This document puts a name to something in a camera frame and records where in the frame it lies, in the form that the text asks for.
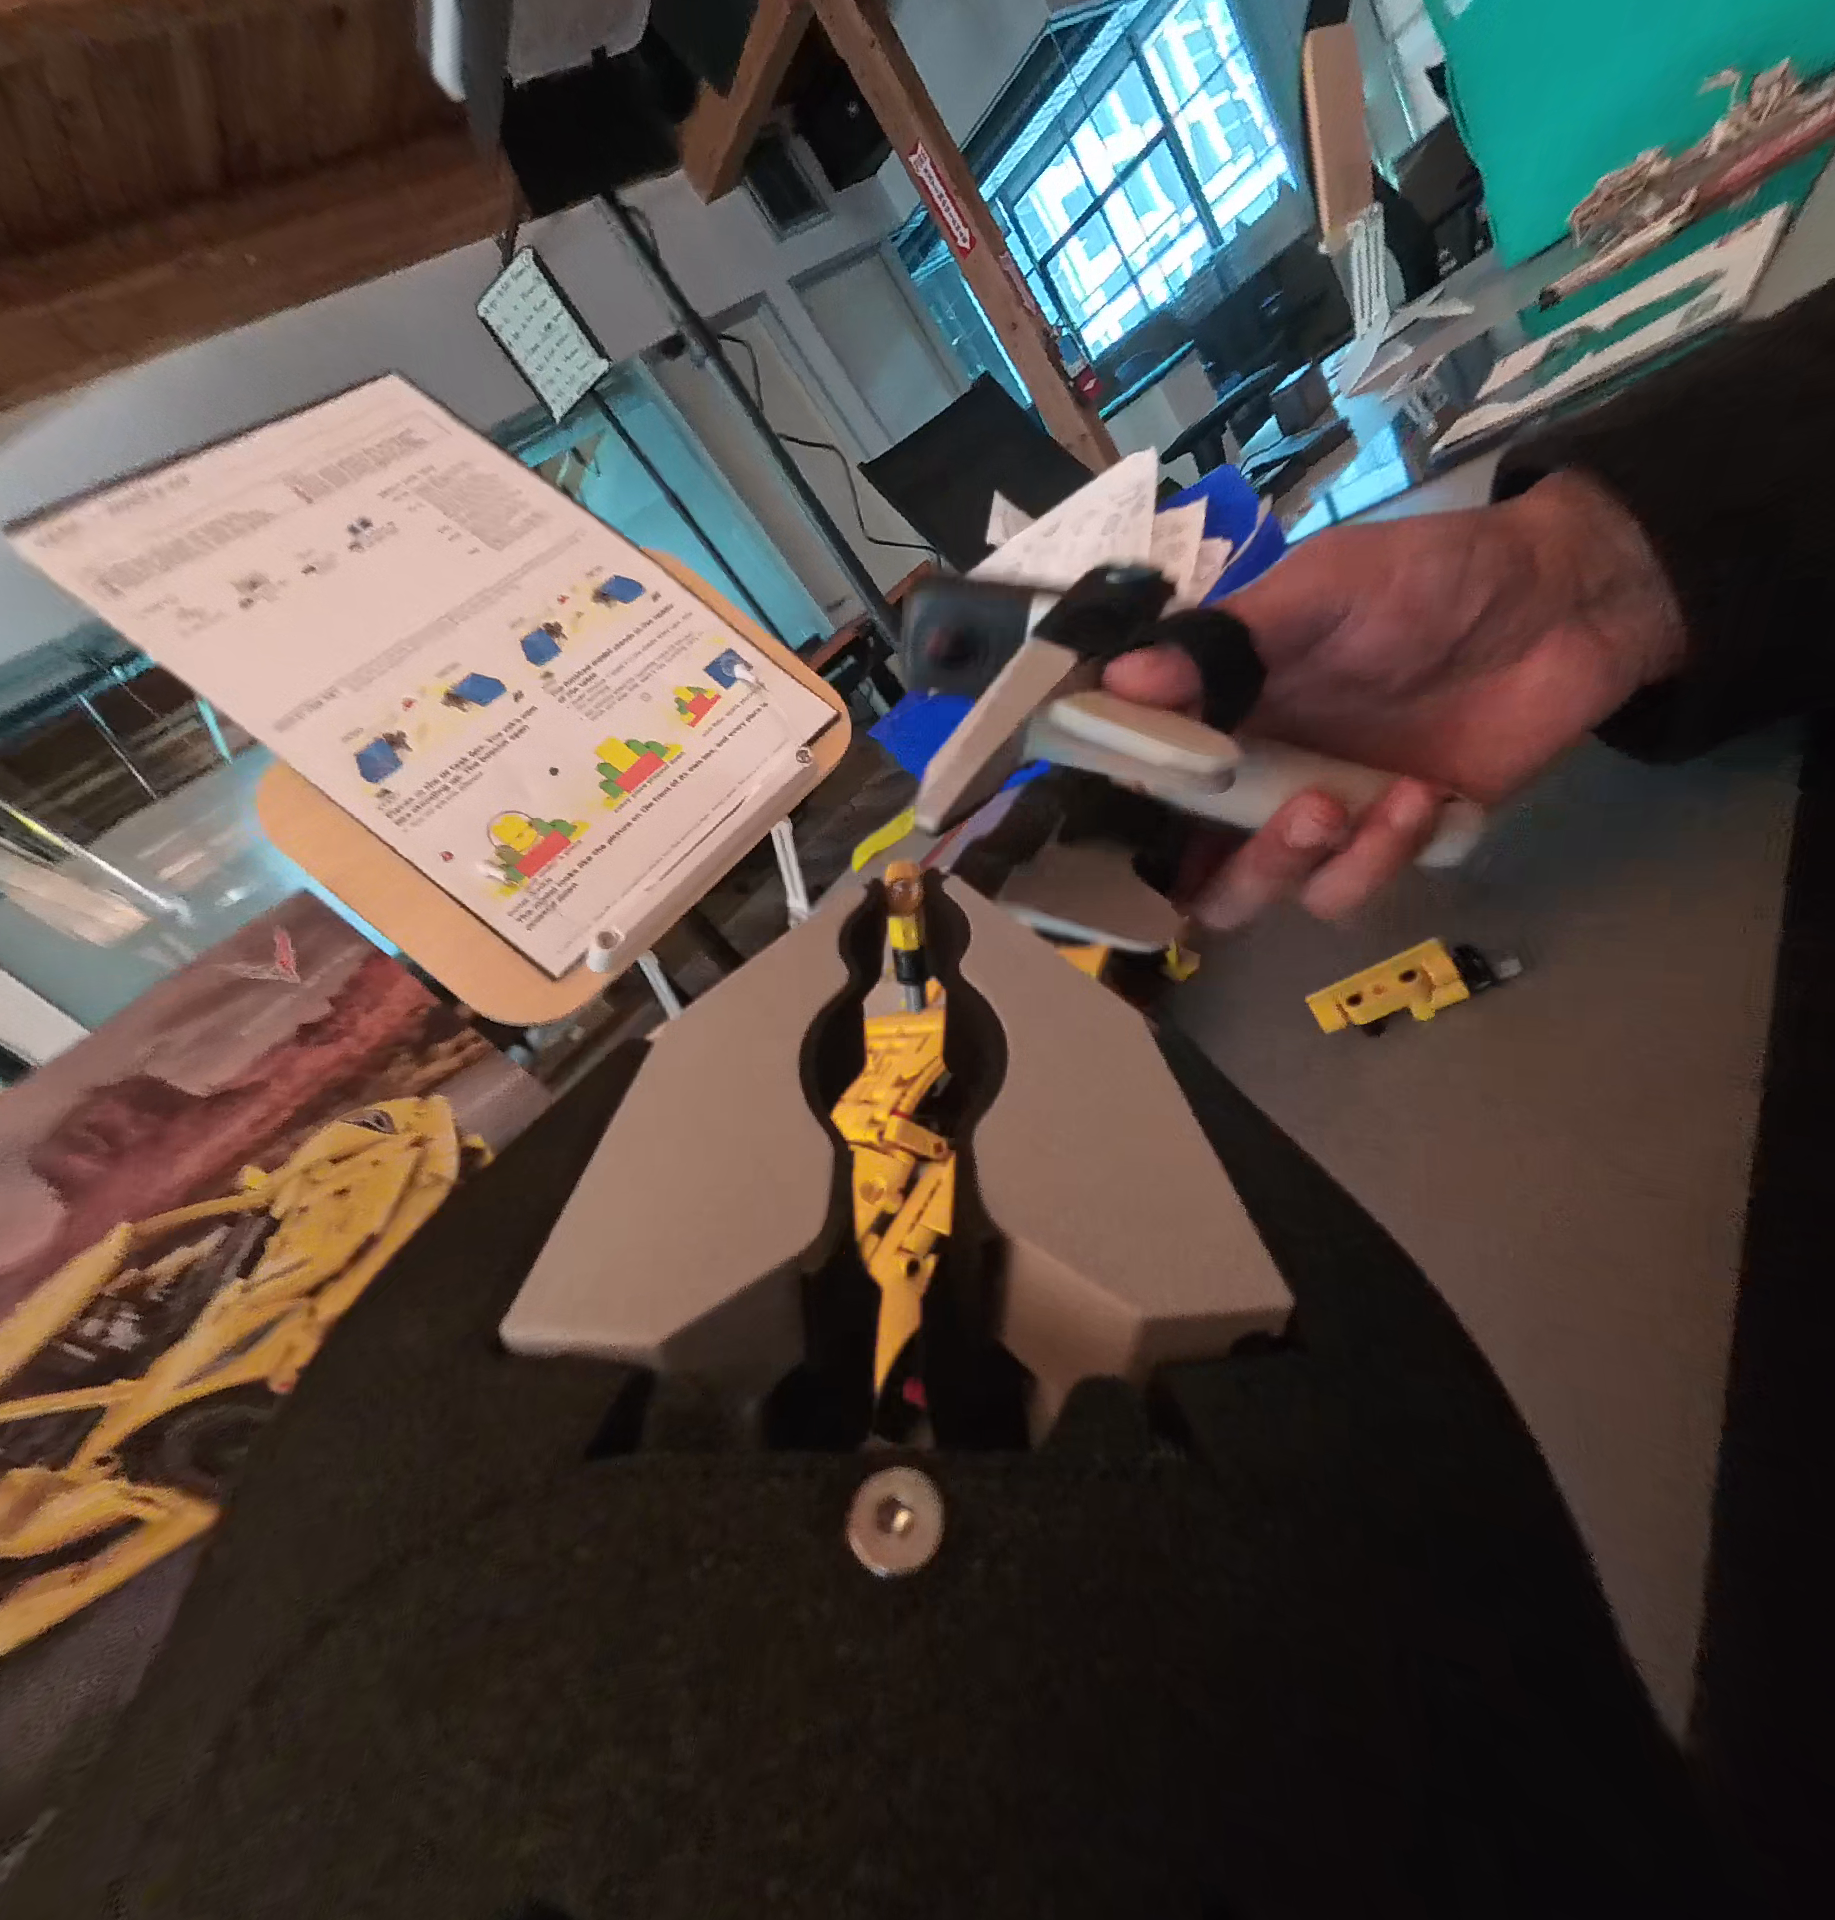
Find teal white printed board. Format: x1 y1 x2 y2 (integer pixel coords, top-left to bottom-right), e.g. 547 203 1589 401
1432 203 1794 453

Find wooden document stand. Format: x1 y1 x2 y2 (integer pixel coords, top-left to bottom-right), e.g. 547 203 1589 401
255 541 857 1038

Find grey desk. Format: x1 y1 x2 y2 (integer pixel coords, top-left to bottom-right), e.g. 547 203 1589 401
0 703 1809 1906

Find laminated instruction sheet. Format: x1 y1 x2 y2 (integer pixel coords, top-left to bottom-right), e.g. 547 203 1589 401
3 372 846 977

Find person's right hand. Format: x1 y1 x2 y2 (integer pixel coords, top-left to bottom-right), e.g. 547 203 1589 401
1102 471 1686 933

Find yellow brick car model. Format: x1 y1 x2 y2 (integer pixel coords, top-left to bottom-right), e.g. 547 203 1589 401
827 933 1204 1403

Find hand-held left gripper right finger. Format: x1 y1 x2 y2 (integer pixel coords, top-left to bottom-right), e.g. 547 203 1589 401
931 871 1297 1377

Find hanging paper chart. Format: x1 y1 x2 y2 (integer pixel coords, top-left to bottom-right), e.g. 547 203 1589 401
473 242 615 424

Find blue plastic bin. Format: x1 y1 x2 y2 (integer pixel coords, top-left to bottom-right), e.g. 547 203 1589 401
862 461 1290 783

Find tan wooden model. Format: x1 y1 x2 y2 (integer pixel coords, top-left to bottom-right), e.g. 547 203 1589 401
1572 59 1835 250

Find green model box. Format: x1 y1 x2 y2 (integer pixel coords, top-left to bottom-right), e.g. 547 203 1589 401
1425 0 1835 271

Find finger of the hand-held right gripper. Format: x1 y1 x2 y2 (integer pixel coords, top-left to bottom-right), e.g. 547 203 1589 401
992 837 1183 958
912 636 1080 837

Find white papers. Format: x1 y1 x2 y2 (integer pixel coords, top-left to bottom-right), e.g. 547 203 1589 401
981 445 1211 601

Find small yellow grey pin piece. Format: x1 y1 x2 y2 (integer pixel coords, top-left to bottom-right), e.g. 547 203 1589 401
880 864 939 1002

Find person's right forearm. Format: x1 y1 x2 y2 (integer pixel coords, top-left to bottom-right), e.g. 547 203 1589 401
1496 271 1835 767

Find black speaker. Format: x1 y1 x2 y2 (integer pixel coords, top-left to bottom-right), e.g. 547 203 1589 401
498 59 687 218

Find car printed cardboard box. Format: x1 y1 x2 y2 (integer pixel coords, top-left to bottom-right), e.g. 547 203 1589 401
0 896 495 1658

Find metal pole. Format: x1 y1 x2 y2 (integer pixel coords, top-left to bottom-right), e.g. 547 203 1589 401
597 192 881 633

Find yellow beam with black pin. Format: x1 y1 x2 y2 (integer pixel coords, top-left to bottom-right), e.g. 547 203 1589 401
1307 937 1528 1041

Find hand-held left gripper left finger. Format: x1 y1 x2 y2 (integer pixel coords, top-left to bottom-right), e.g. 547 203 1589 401
498 874 889 1374

